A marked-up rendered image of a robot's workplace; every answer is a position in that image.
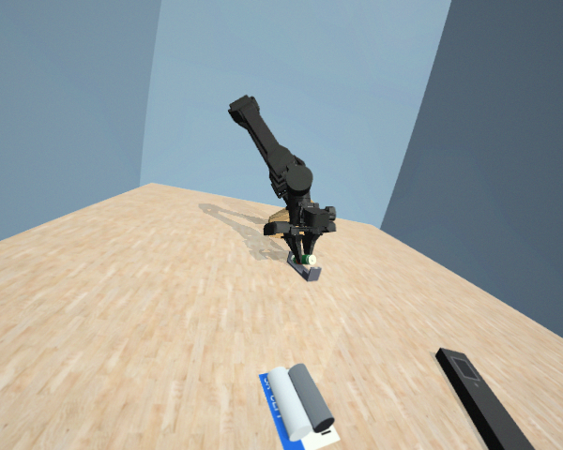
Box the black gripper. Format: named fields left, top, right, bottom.
left=264, top=198, right=337, bottom=263

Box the green and red battery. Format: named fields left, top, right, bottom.
left=293, top=255, right=316, bottom=265

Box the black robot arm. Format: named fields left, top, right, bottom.
left=228, top=96, right=337, bottom=228

